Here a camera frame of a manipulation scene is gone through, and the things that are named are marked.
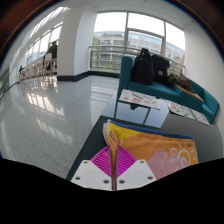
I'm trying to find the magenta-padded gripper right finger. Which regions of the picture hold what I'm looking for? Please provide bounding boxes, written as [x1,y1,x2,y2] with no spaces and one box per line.
[116,146,158,191]

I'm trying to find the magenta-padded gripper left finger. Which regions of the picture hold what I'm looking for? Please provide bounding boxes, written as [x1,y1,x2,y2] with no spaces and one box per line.
[70,144,114,191]

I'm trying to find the colourful printed towel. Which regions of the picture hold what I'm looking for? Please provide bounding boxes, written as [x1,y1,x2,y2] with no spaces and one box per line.
[102,118,200,191]

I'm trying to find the teal sofa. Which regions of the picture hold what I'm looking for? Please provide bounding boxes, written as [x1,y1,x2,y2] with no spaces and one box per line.
[116,54,221,125]

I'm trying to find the brown jacket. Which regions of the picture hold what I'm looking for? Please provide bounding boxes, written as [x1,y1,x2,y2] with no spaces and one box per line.
[167,72,196,94]

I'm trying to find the large black backpack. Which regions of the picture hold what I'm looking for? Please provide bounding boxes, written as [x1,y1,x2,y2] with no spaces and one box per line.
[130,47,155,86]

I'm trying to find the black backpack with grey patch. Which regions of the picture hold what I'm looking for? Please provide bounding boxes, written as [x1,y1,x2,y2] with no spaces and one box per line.
[152,54,171,86]

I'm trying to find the row of wooden chairs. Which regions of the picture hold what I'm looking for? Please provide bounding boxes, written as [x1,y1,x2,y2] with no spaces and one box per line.
[19,57,58,82]

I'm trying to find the metal window railing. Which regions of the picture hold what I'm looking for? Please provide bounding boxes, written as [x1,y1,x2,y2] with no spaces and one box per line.
[88,44,186,74]

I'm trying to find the person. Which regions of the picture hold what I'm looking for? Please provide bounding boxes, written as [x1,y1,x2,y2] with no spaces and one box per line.
[46,40,59,71]

